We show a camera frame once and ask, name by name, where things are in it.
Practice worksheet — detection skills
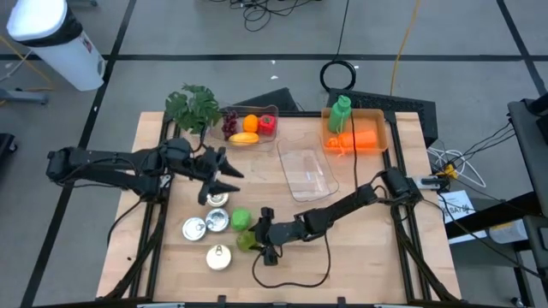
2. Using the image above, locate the grey stand base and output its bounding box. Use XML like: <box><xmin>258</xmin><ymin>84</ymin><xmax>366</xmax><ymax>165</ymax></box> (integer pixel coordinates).
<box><xmin>0</xmin><ymin>86</ymin><xmax>50</xmax><ymax>106</ymax></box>

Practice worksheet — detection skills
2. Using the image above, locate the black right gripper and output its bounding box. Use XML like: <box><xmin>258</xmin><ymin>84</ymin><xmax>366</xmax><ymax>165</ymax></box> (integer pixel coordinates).
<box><xmin>247</xmin><ymin>207</ymin><xmax>301</xmax><ymax>267</ymax></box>

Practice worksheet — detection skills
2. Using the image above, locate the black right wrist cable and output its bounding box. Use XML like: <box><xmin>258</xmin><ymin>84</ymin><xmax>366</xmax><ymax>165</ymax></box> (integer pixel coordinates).
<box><xmin>251</xmin><ymin>230</ymin><xmax>333</xmax><ymax>289</ymax></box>

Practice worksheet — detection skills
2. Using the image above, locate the black equipment cart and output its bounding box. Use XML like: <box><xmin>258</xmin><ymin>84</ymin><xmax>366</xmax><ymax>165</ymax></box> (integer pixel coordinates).
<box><xmin>444</xmin><ymin>92</ymin><xmax>548</xmax><ymax>308</ymax></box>

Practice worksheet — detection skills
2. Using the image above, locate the yellow hanging cable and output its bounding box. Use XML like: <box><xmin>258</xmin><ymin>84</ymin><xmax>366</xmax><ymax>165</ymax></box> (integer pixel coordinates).
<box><xmin>388</xmin><ymin>0</ymin><xmax>423</xmax><ymax>97</ymax></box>

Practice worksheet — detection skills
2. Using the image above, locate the black flat panel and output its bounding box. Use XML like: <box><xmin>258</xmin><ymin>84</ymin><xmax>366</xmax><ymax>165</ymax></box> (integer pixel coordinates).
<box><xmin>230</xmin><ymin>86</ymin><xmax>300</xmax><ymax>113</ymax></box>

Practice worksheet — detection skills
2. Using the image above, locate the black coiled cable ring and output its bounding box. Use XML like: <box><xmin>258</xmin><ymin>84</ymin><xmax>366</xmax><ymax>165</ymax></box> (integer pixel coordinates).
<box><xmin>319</xmin><ymin>59</ymin><xmax>358</xmax><ymax>92</ymax></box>

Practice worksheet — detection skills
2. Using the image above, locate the black caster base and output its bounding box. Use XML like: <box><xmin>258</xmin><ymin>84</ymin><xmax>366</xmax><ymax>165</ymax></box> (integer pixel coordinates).
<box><xmin>0</xmin><ymin>133</ymin><xmax>19</xmax><ymax>156</ymax></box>

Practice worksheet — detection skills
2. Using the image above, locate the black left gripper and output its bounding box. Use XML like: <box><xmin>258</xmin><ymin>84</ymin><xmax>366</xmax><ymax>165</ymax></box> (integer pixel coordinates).
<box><xmin>190</xmin><ymin>146</ymin><xmax>246</xmax><ymax>205</ymax></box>

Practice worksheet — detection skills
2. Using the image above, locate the green apple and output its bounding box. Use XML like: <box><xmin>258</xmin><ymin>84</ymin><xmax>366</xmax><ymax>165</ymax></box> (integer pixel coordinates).
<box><xmin>229</xmin><ymin>207</ymin><xmax>253</xmax><ymax>233</ymax></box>

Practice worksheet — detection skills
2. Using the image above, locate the green pear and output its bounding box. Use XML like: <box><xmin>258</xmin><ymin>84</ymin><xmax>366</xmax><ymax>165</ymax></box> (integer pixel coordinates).
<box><xmin>235</xmin><ymin>230</ymin><xmax>260</xmax><ymax>253</ymax></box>

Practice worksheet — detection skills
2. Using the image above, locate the orange plastic bottle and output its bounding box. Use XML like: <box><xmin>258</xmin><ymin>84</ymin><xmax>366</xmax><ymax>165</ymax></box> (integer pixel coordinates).
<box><xmin>325</xmin><ymin>129</ymin><xmax>379</xmax><ymax>157</ymax></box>

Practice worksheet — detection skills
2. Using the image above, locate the white box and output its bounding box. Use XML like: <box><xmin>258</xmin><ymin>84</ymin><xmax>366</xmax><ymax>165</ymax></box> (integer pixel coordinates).
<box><xmin>487</xmin><ymin>218</ymin><xmax>529</xmax><ymax>246</ymax></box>

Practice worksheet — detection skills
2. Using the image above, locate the red grape bunch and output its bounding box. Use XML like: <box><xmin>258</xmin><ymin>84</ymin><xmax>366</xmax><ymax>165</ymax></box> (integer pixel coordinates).
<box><xmin>221</xmin><ymin>110</ymin><xmax>240</xmax><ymax>141</ymax></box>

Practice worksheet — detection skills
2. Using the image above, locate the blue label tin can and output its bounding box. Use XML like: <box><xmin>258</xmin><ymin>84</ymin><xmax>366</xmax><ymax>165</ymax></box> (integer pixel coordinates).
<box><xmin>205</xmin><ymin>244</ymin><xmax>233</xmax><ymax>271</ymax></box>

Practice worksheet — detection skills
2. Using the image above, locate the orange translucent plastic bin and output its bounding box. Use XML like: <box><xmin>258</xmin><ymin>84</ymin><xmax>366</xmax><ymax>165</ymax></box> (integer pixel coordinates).
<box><xmin>320</xmin><ymin>107</ymin><xmax>389</xmax><ymax>156</ymax></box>

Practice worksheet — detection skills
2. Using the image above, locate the silver lid tin can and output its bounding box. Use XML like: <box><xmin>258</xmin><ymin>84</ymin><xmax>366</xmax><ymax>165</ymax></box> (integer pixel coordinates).
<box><xmin>182</xmin><ymin>216</ymin><xmax>208</xmax><ymax>242</ymax></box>

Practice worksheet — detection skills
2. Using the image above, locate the white printed paper sheet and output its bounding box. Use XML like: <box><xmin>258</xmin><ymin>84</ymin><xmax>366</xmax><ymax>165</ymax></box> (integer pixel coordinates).
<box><xmin>437</xmin><ymin>191</ymin><xmax>477</xmax><ymax>224</ymax></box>

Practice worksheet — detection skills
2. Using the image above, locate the black floor cable bundle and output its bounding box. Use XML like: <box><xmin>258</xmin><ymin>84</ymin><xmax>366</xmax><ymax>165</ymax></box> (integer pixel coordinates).
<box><xmin>229</xmin><ymin>0</ymin><xmax>320</xmax><ymax>33</ymax></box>

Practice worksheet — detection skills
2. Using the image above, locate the orange fruit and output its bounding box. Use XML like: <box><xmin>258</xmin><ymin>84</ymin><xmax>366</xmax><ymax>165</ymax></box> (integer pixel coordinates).
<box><xmin>241</xmin><ymin>114</ymin><xmax>259</xmax><ymax>133</ymax></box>

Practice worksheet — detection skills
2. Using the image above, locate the clear plastic bin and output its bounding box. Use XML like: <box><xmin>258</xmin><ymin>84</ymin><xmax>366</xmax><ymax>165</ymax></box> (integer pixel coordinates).
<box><xmin>276</xmin><ymin>131</ymin><xmax>340</xmax><ymax>203</ymax></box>
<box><xmin>207</xmin><ymin>104</ymin><xmax>280</xmax><ymax>153</ymax></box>

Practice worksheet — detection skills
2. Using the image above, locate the green plastic bottle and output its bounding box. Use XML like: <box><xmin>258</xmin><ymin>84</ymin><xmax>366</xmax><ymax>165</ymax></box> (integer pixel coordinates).
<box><xmin>328</xmin><ymin>95</ymin><xmax>353</xmax><ymax>134</ymax></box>

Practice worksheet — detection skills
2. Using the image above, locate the white trash can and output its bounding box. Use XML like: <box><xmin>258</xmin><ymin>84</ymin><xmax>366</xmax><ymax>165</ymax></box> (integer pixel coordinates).
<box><xmin>5</xmin><ymin>0</ymin><xmax>106</xmax><ymax>92</ymax></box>

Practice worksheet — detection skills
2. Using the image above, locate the yellow mango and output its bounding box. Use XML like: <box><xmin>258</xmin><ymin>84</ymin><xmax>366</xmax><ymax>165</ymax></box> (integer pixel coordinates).
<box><xmin>228</xmin><ymin>132</ymin><xmax>260</xmax><ymax>145</ymax></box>

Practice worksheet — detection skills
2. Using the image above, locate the black aluminium rig frame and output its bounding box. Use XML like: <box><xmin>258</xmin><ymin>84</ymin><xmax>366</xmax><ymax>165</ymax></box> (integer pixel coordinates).
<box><xmin>96</xmin><ymin>110</ymin><xmax>462</xmax><ymax>305</ymax></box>

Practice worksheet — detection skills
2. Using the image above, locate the green potted plant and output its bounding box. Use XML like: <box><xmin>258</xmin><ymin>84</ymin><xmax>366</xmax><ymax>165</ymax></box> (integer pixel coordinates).
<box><xmin>164</xmin><ymin>83</ymin><xmax>223</xmax><ymax>136</ymax></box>

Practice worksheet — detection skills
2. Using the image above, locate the red bell pepper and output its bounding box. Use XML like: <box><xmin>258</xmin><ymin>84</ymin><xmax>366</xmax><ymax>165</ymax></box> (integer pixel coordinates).
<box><xmin>257</xmin><ymin>114</ymin><xmax>277</xmax><ymax>137</ymax></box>

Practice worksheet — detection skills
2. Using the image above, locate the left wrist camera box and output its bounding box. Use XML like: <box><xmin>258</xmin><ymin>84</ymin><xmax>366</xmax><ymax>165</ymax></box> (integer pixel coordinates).
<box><xmin>164</xmin><ymin>137</ymin><xmax>193</xmax><ymax>163</ymax></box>

